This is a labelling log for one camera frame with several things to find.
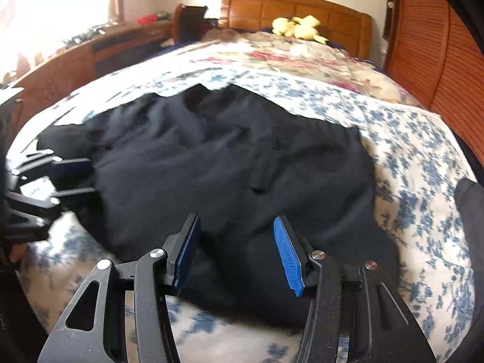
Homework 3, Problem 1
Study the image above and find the red bowl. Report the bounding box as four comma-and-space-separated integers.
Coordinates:
137, 14, 158, 25

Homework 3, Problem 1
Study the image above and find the window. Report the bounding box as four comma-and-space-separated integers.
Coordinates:
1, 0, 123, 75

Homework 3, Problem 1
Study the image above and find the black double-breasted coat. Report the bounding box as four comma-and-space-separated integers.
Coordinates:
38, 84, 400, 328

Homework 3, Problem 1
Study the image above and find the long wooden desk cabinet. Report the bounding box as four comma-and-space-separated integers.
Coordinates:
13, 21, 172, 127

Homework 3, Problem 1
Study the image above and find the yellow plush toy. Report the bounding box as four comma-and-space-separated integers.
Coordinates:
272, 15, 328, 44

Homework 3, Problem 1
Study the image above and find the wooden chair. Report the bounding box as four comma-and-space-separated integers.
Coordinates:
172, 4, 208, 44

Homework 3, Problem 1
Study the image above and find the pink floral quilt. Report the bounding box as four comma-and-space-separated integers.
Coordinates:
192, 29, 423, 107

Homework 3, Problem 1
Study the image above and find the folded grey garment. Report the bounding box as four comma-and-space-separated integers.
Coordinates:
453, 177, 484, 273

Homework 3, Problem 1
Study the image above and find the blue floral white bedspread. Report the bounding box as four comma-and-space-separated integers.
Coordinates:
9, 44, 477, 362

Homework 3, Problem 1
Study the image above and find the wooden louvred wardrobe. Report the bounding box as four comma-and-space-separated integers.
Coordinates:
386, 0, 483, 158

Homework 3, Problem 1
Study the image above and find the wooden bed headboard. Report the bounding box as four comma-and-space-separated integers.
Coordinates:
218, 0, 372, 60

